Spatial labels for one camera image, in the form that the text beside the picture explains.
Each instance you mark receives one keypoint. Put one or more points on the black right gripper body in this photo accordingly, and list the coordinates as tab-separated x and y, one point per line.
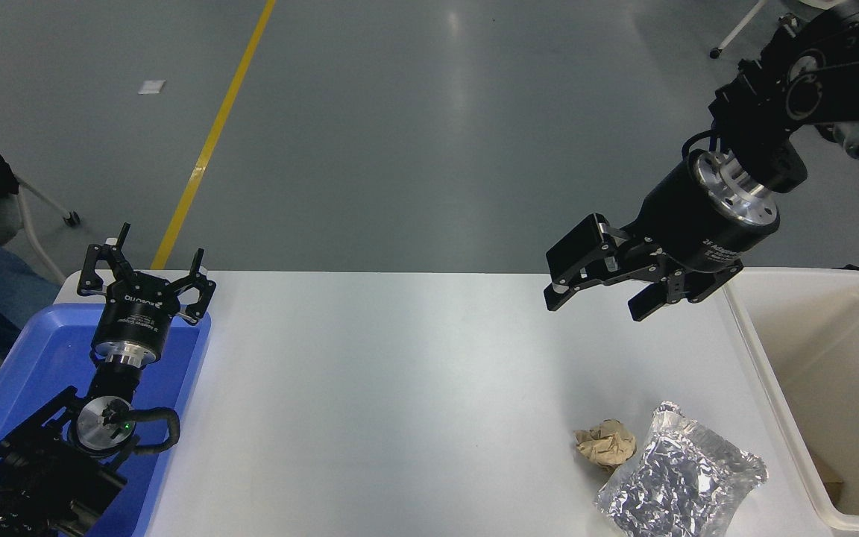
687	220

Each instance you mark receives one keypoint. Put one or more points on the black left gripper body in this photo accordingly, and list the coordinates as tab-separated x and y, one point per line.
135	317

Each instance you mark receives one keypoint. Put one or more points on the foil plate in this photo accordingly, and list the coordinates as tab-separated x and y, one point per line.
683	477

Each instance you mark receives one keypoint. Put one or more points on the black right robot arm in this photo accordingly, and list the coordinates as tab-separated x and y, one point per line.
839	82

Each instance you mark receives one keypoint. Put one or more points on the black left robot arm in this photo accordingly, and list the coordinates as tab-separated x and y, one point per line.
42	477

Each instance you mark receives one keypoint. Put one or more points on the blue plastic tray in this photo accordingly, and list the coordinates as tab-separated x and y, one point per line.
49	358

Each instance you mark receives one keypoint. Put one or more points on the large pale bin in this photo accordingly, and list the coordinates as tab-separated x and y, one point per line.
847	358

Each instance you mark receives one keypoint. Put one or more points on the crumpled tan paper ball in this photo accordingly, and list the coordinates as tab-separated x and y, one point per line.
607	446

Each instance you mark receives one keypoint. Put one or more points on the white paper sheet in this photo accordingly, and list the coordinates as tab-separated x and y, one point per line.
151	87

